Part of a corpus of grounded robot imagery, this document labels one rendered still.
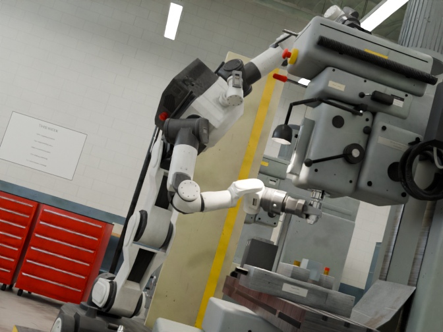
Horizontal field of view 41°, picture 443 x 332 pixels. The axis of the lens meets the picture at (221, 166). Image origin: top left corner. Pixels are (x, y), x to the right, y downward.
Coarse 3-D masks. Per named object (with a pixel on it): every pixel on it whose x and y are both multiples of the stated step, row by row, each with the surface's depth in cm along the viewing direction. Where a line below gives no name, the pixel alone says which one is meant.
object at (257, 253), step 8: (248, 240) 273; (256, 240) 256; (264, 240) 258; (248, 248) 260; (256, 248) 256; (264, 248) 256; (272, 248) 256; (248, 256) 255; (256, 256) 256; (264, 256) 256; (272, 256) 256; (248, 264) 255; (256, 264) 255; (264, 264) 255; (272, 264) 255
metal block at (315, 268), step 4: (304, 260) 198; (308, 260) 195; (304, 264) 197; (308, 264) 195; (312, 264) 195; (316, 264) 195; (320, 264) 195; (308, 268) 195; (312, 268) 195; (316, 268) 195; (320, 268) 195; (312, 272) 195; (316, 272) 195; (312, 276) 195; (316, 276) 195; (316, 280) 195
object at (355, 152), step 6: (354, 144) 206; (348, 150) 205; (354, 150) 205; (360, 150) 206; (330, 156) 204; (336, 156) 204; (342, 156) 205; (348, 156) 205; (354, 156) 205; (360, 156) 206; (306, 162) 202; (312, 162) 203; (318, 162) 203; (348, 162) 207; (354, 162) 206
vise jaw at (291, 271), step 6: (282, 264) 200; (288, 264) 194; (282, 270) 198; (288, 270) 192; (294, 270) 189; (300, 270) 189; (306, 270) 190; (288, 276) 190; (294, 276) 189; (300, 276) 189; (306, 276) 189
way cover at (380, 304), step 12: (372, 288) 229; (384, 288) 220; (396, 288) 212; (408, 288) 205; (360, 300) 229; (372, 300) 220; (384, 300) 212; (396, 300) 205; (360, 312) 220; (372, 312) 212; (384, 312) 205; (372, 324) 202
